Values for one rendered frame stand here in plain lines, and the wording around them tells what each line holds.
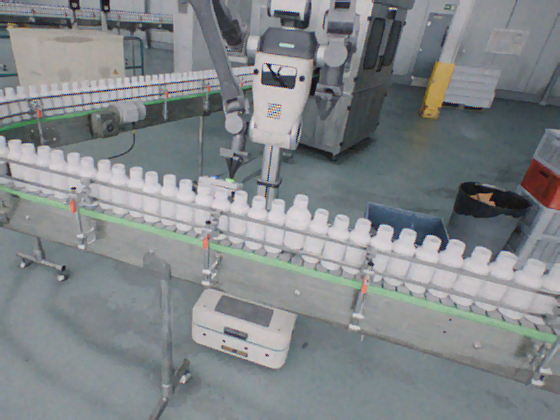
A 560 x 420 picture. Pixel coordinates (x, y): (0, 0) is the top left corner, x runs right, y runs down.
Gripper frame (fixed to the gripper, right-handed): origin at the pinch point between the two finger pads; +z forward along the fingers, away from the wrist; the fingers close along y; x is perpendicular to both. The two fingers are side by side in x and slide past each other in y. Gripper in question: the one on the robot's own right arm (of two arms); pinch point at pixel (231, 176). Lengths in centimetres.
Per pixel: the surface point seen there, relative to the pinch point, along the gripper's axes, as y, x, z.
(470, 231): 133, 165, 19
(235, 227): 9.4, -16.8, 13.5
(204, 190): -1.8, -18.8, 4.2
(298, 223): 28.1, -20.1, 7.2
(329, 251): 38.1, -17.3, 13.5
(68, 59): -298, 248, -70
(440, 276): 68, -17, 13
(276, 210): 21.0, -18.8, 5.2
